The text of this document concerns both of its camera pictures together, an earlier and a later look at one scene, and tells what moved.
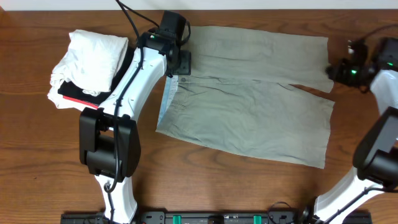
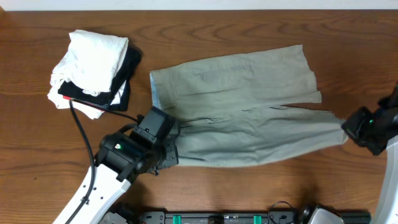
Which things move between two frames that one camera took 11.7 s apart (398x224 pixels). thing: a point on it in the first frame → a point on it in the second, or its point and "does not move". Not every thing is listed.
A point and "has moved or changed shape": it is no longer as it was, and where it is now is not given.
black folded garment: x=73 y=91 does not move
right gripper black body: x=346 y=72 → x=365 y=129
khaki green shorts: x=241 y=94 has moved or changed shape
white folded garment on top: x=92 y=61 does not move
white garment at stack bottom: x=63 y=102 does not move
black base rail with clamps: x=282 y=216 does not move
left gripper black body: x=183 y=63 → x=171 y=150
